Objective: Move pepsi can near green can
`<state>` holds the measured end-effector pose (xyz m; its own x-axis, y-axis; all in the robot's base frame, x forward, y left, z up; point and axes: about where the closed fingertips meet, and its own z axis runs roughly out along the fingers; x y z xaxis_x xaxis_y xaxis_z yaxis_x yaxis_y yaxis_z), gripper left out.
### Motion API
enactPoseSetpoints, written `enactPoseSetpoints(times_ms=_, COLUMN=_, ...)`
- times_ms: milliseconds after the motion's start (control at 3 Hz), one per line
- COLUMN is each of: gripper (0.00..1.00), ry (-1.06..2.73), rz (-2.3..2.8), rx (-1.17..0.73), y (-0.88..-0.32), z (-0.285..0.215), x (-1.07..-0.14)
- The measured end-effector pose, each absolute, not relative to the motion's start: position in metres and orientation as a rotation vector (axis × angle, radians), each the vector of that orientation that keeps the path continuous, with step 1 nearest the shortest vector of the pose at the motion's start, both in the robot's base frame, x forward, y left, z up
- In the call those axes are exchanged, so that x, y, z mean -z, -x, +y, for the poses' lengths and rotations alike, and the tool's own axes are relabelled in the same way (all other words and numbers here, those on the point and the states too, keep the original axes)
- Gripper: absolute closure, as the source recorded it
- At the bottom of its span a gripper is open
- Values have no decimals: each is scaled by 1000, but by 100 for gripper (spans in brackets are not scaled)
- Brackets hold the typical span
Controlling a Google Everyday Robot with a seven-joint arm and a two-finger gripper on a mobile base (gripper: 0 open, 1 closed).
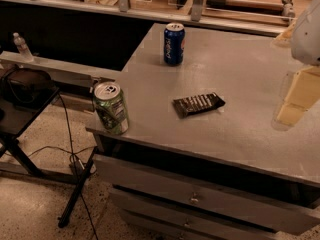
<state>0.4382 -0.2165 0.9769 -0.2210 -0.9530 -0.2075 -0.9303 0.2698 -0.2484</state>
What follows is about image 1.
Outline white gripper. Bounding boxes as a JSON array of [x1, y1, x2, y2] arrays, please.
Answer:
[[271, 0, 320, 131]]

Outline blue pepsi can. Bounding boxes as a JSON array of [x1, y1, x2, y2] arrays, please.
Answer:
[[164, 22, 185, 66]]

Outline green soda can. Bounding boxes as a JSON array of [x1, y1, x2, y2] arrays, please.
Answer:
[[93, 82, 129, 135]]

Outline dark chocolate bar wrapper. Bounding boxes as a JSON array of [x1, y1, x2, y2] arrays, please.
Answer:
[[172, 92, 226, 118]]

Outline grey top drawer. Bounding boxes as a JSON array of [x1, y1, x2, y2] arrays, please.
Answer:
[[94, 155, 320, 235]]

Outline grey drawer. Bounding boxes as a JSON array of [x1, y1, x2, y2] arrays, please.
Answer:
[[94, 155, 320, 235], [118, 209, 214, 240], [110, 188, 278, 240]]

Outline grey middle drawer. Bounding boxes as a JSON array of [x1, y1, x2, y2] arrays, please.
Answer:
[[110, 188, 278, 240]]

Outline grey low shelf ledge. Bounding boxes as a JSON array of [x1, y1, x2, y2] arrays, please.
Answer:
[[0, 51, 120, 88]]

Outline grey bottom drawer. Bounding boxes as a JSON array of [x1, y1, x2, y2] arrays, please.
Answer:
[[118, 209, 214, 240]]

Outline black device on side table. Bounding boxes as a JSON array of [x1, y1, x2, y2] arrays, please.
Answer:
[[0, 67, 55, 109]]

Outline clear plastic water bottle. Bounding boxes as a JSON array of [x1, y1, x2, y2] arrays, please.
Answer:
[[13, 32, 34, 62]]

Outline black side table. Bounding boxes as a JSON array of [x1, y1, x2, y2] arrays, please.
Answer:
[[0, 67, 98, 229]]

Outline black power cable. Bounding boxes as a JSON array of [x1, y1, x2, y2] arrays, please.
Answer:
[[26, 93, 100, 240]]

